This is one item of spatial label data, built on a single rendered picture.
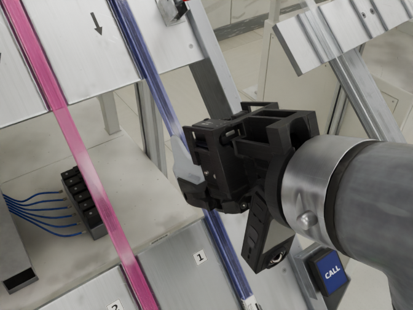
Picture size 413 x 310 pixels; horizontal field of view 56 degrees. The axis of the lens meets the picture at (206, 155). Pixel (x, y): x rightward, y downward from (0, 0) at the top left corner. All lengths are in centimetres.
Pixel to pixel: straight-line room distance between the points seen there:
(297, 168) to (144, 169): 66
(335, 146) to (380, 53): 121
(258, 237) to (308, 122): 11
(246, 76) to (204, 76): 192
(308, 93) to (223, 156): 123
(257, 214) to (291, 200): 7
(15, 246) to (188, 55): 46
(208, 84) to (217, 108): 3
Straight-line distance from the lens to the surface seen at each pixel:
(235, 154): 32
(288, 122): 27
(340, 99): 137
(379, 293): 152
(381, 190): 21
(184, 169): 41
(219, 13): 279
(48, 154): 99
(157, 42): 49
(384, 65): 138
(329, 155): 25
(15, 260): 74
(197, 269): 48
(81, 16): 48
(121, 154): 94
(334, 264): 53
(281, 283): 54
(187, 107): 215
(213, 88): 51
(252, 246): 36
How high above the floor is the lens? 123
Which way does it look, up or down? 42 degrees down
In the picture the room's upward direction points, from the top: straight up
